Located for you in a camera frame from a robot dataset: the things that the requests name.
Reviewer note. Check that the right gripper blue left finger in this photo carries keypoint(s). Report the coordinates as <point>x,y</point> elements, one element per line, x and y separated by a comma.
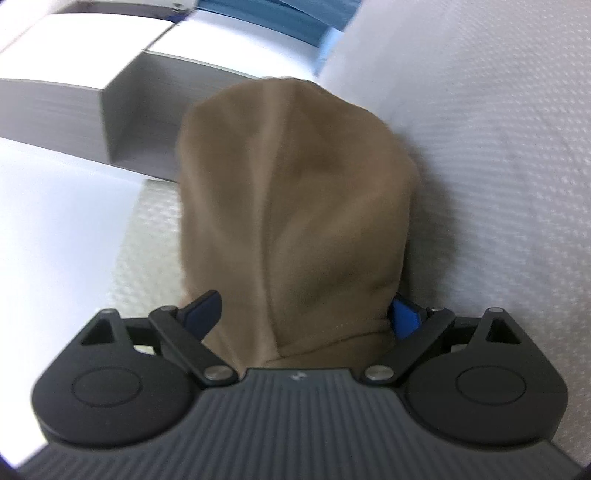
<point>182,330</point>

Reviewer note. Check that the brown hoodie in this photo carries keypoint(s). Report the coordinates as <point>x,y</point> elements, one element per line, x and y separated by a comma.
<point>295,208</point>

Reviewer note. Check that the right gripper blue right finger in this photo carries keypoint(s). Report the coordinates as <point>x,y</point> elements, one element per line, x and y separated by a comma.
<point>416,329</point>

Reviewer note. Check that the grey white wardrobe cabinet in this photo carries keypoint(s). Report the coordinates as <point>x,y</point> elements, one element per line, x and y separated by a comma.
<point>84,80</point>

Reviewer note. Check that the blue curtain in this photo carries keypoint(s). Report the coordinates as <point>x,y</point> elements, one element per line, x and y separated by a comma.
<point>305,20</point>

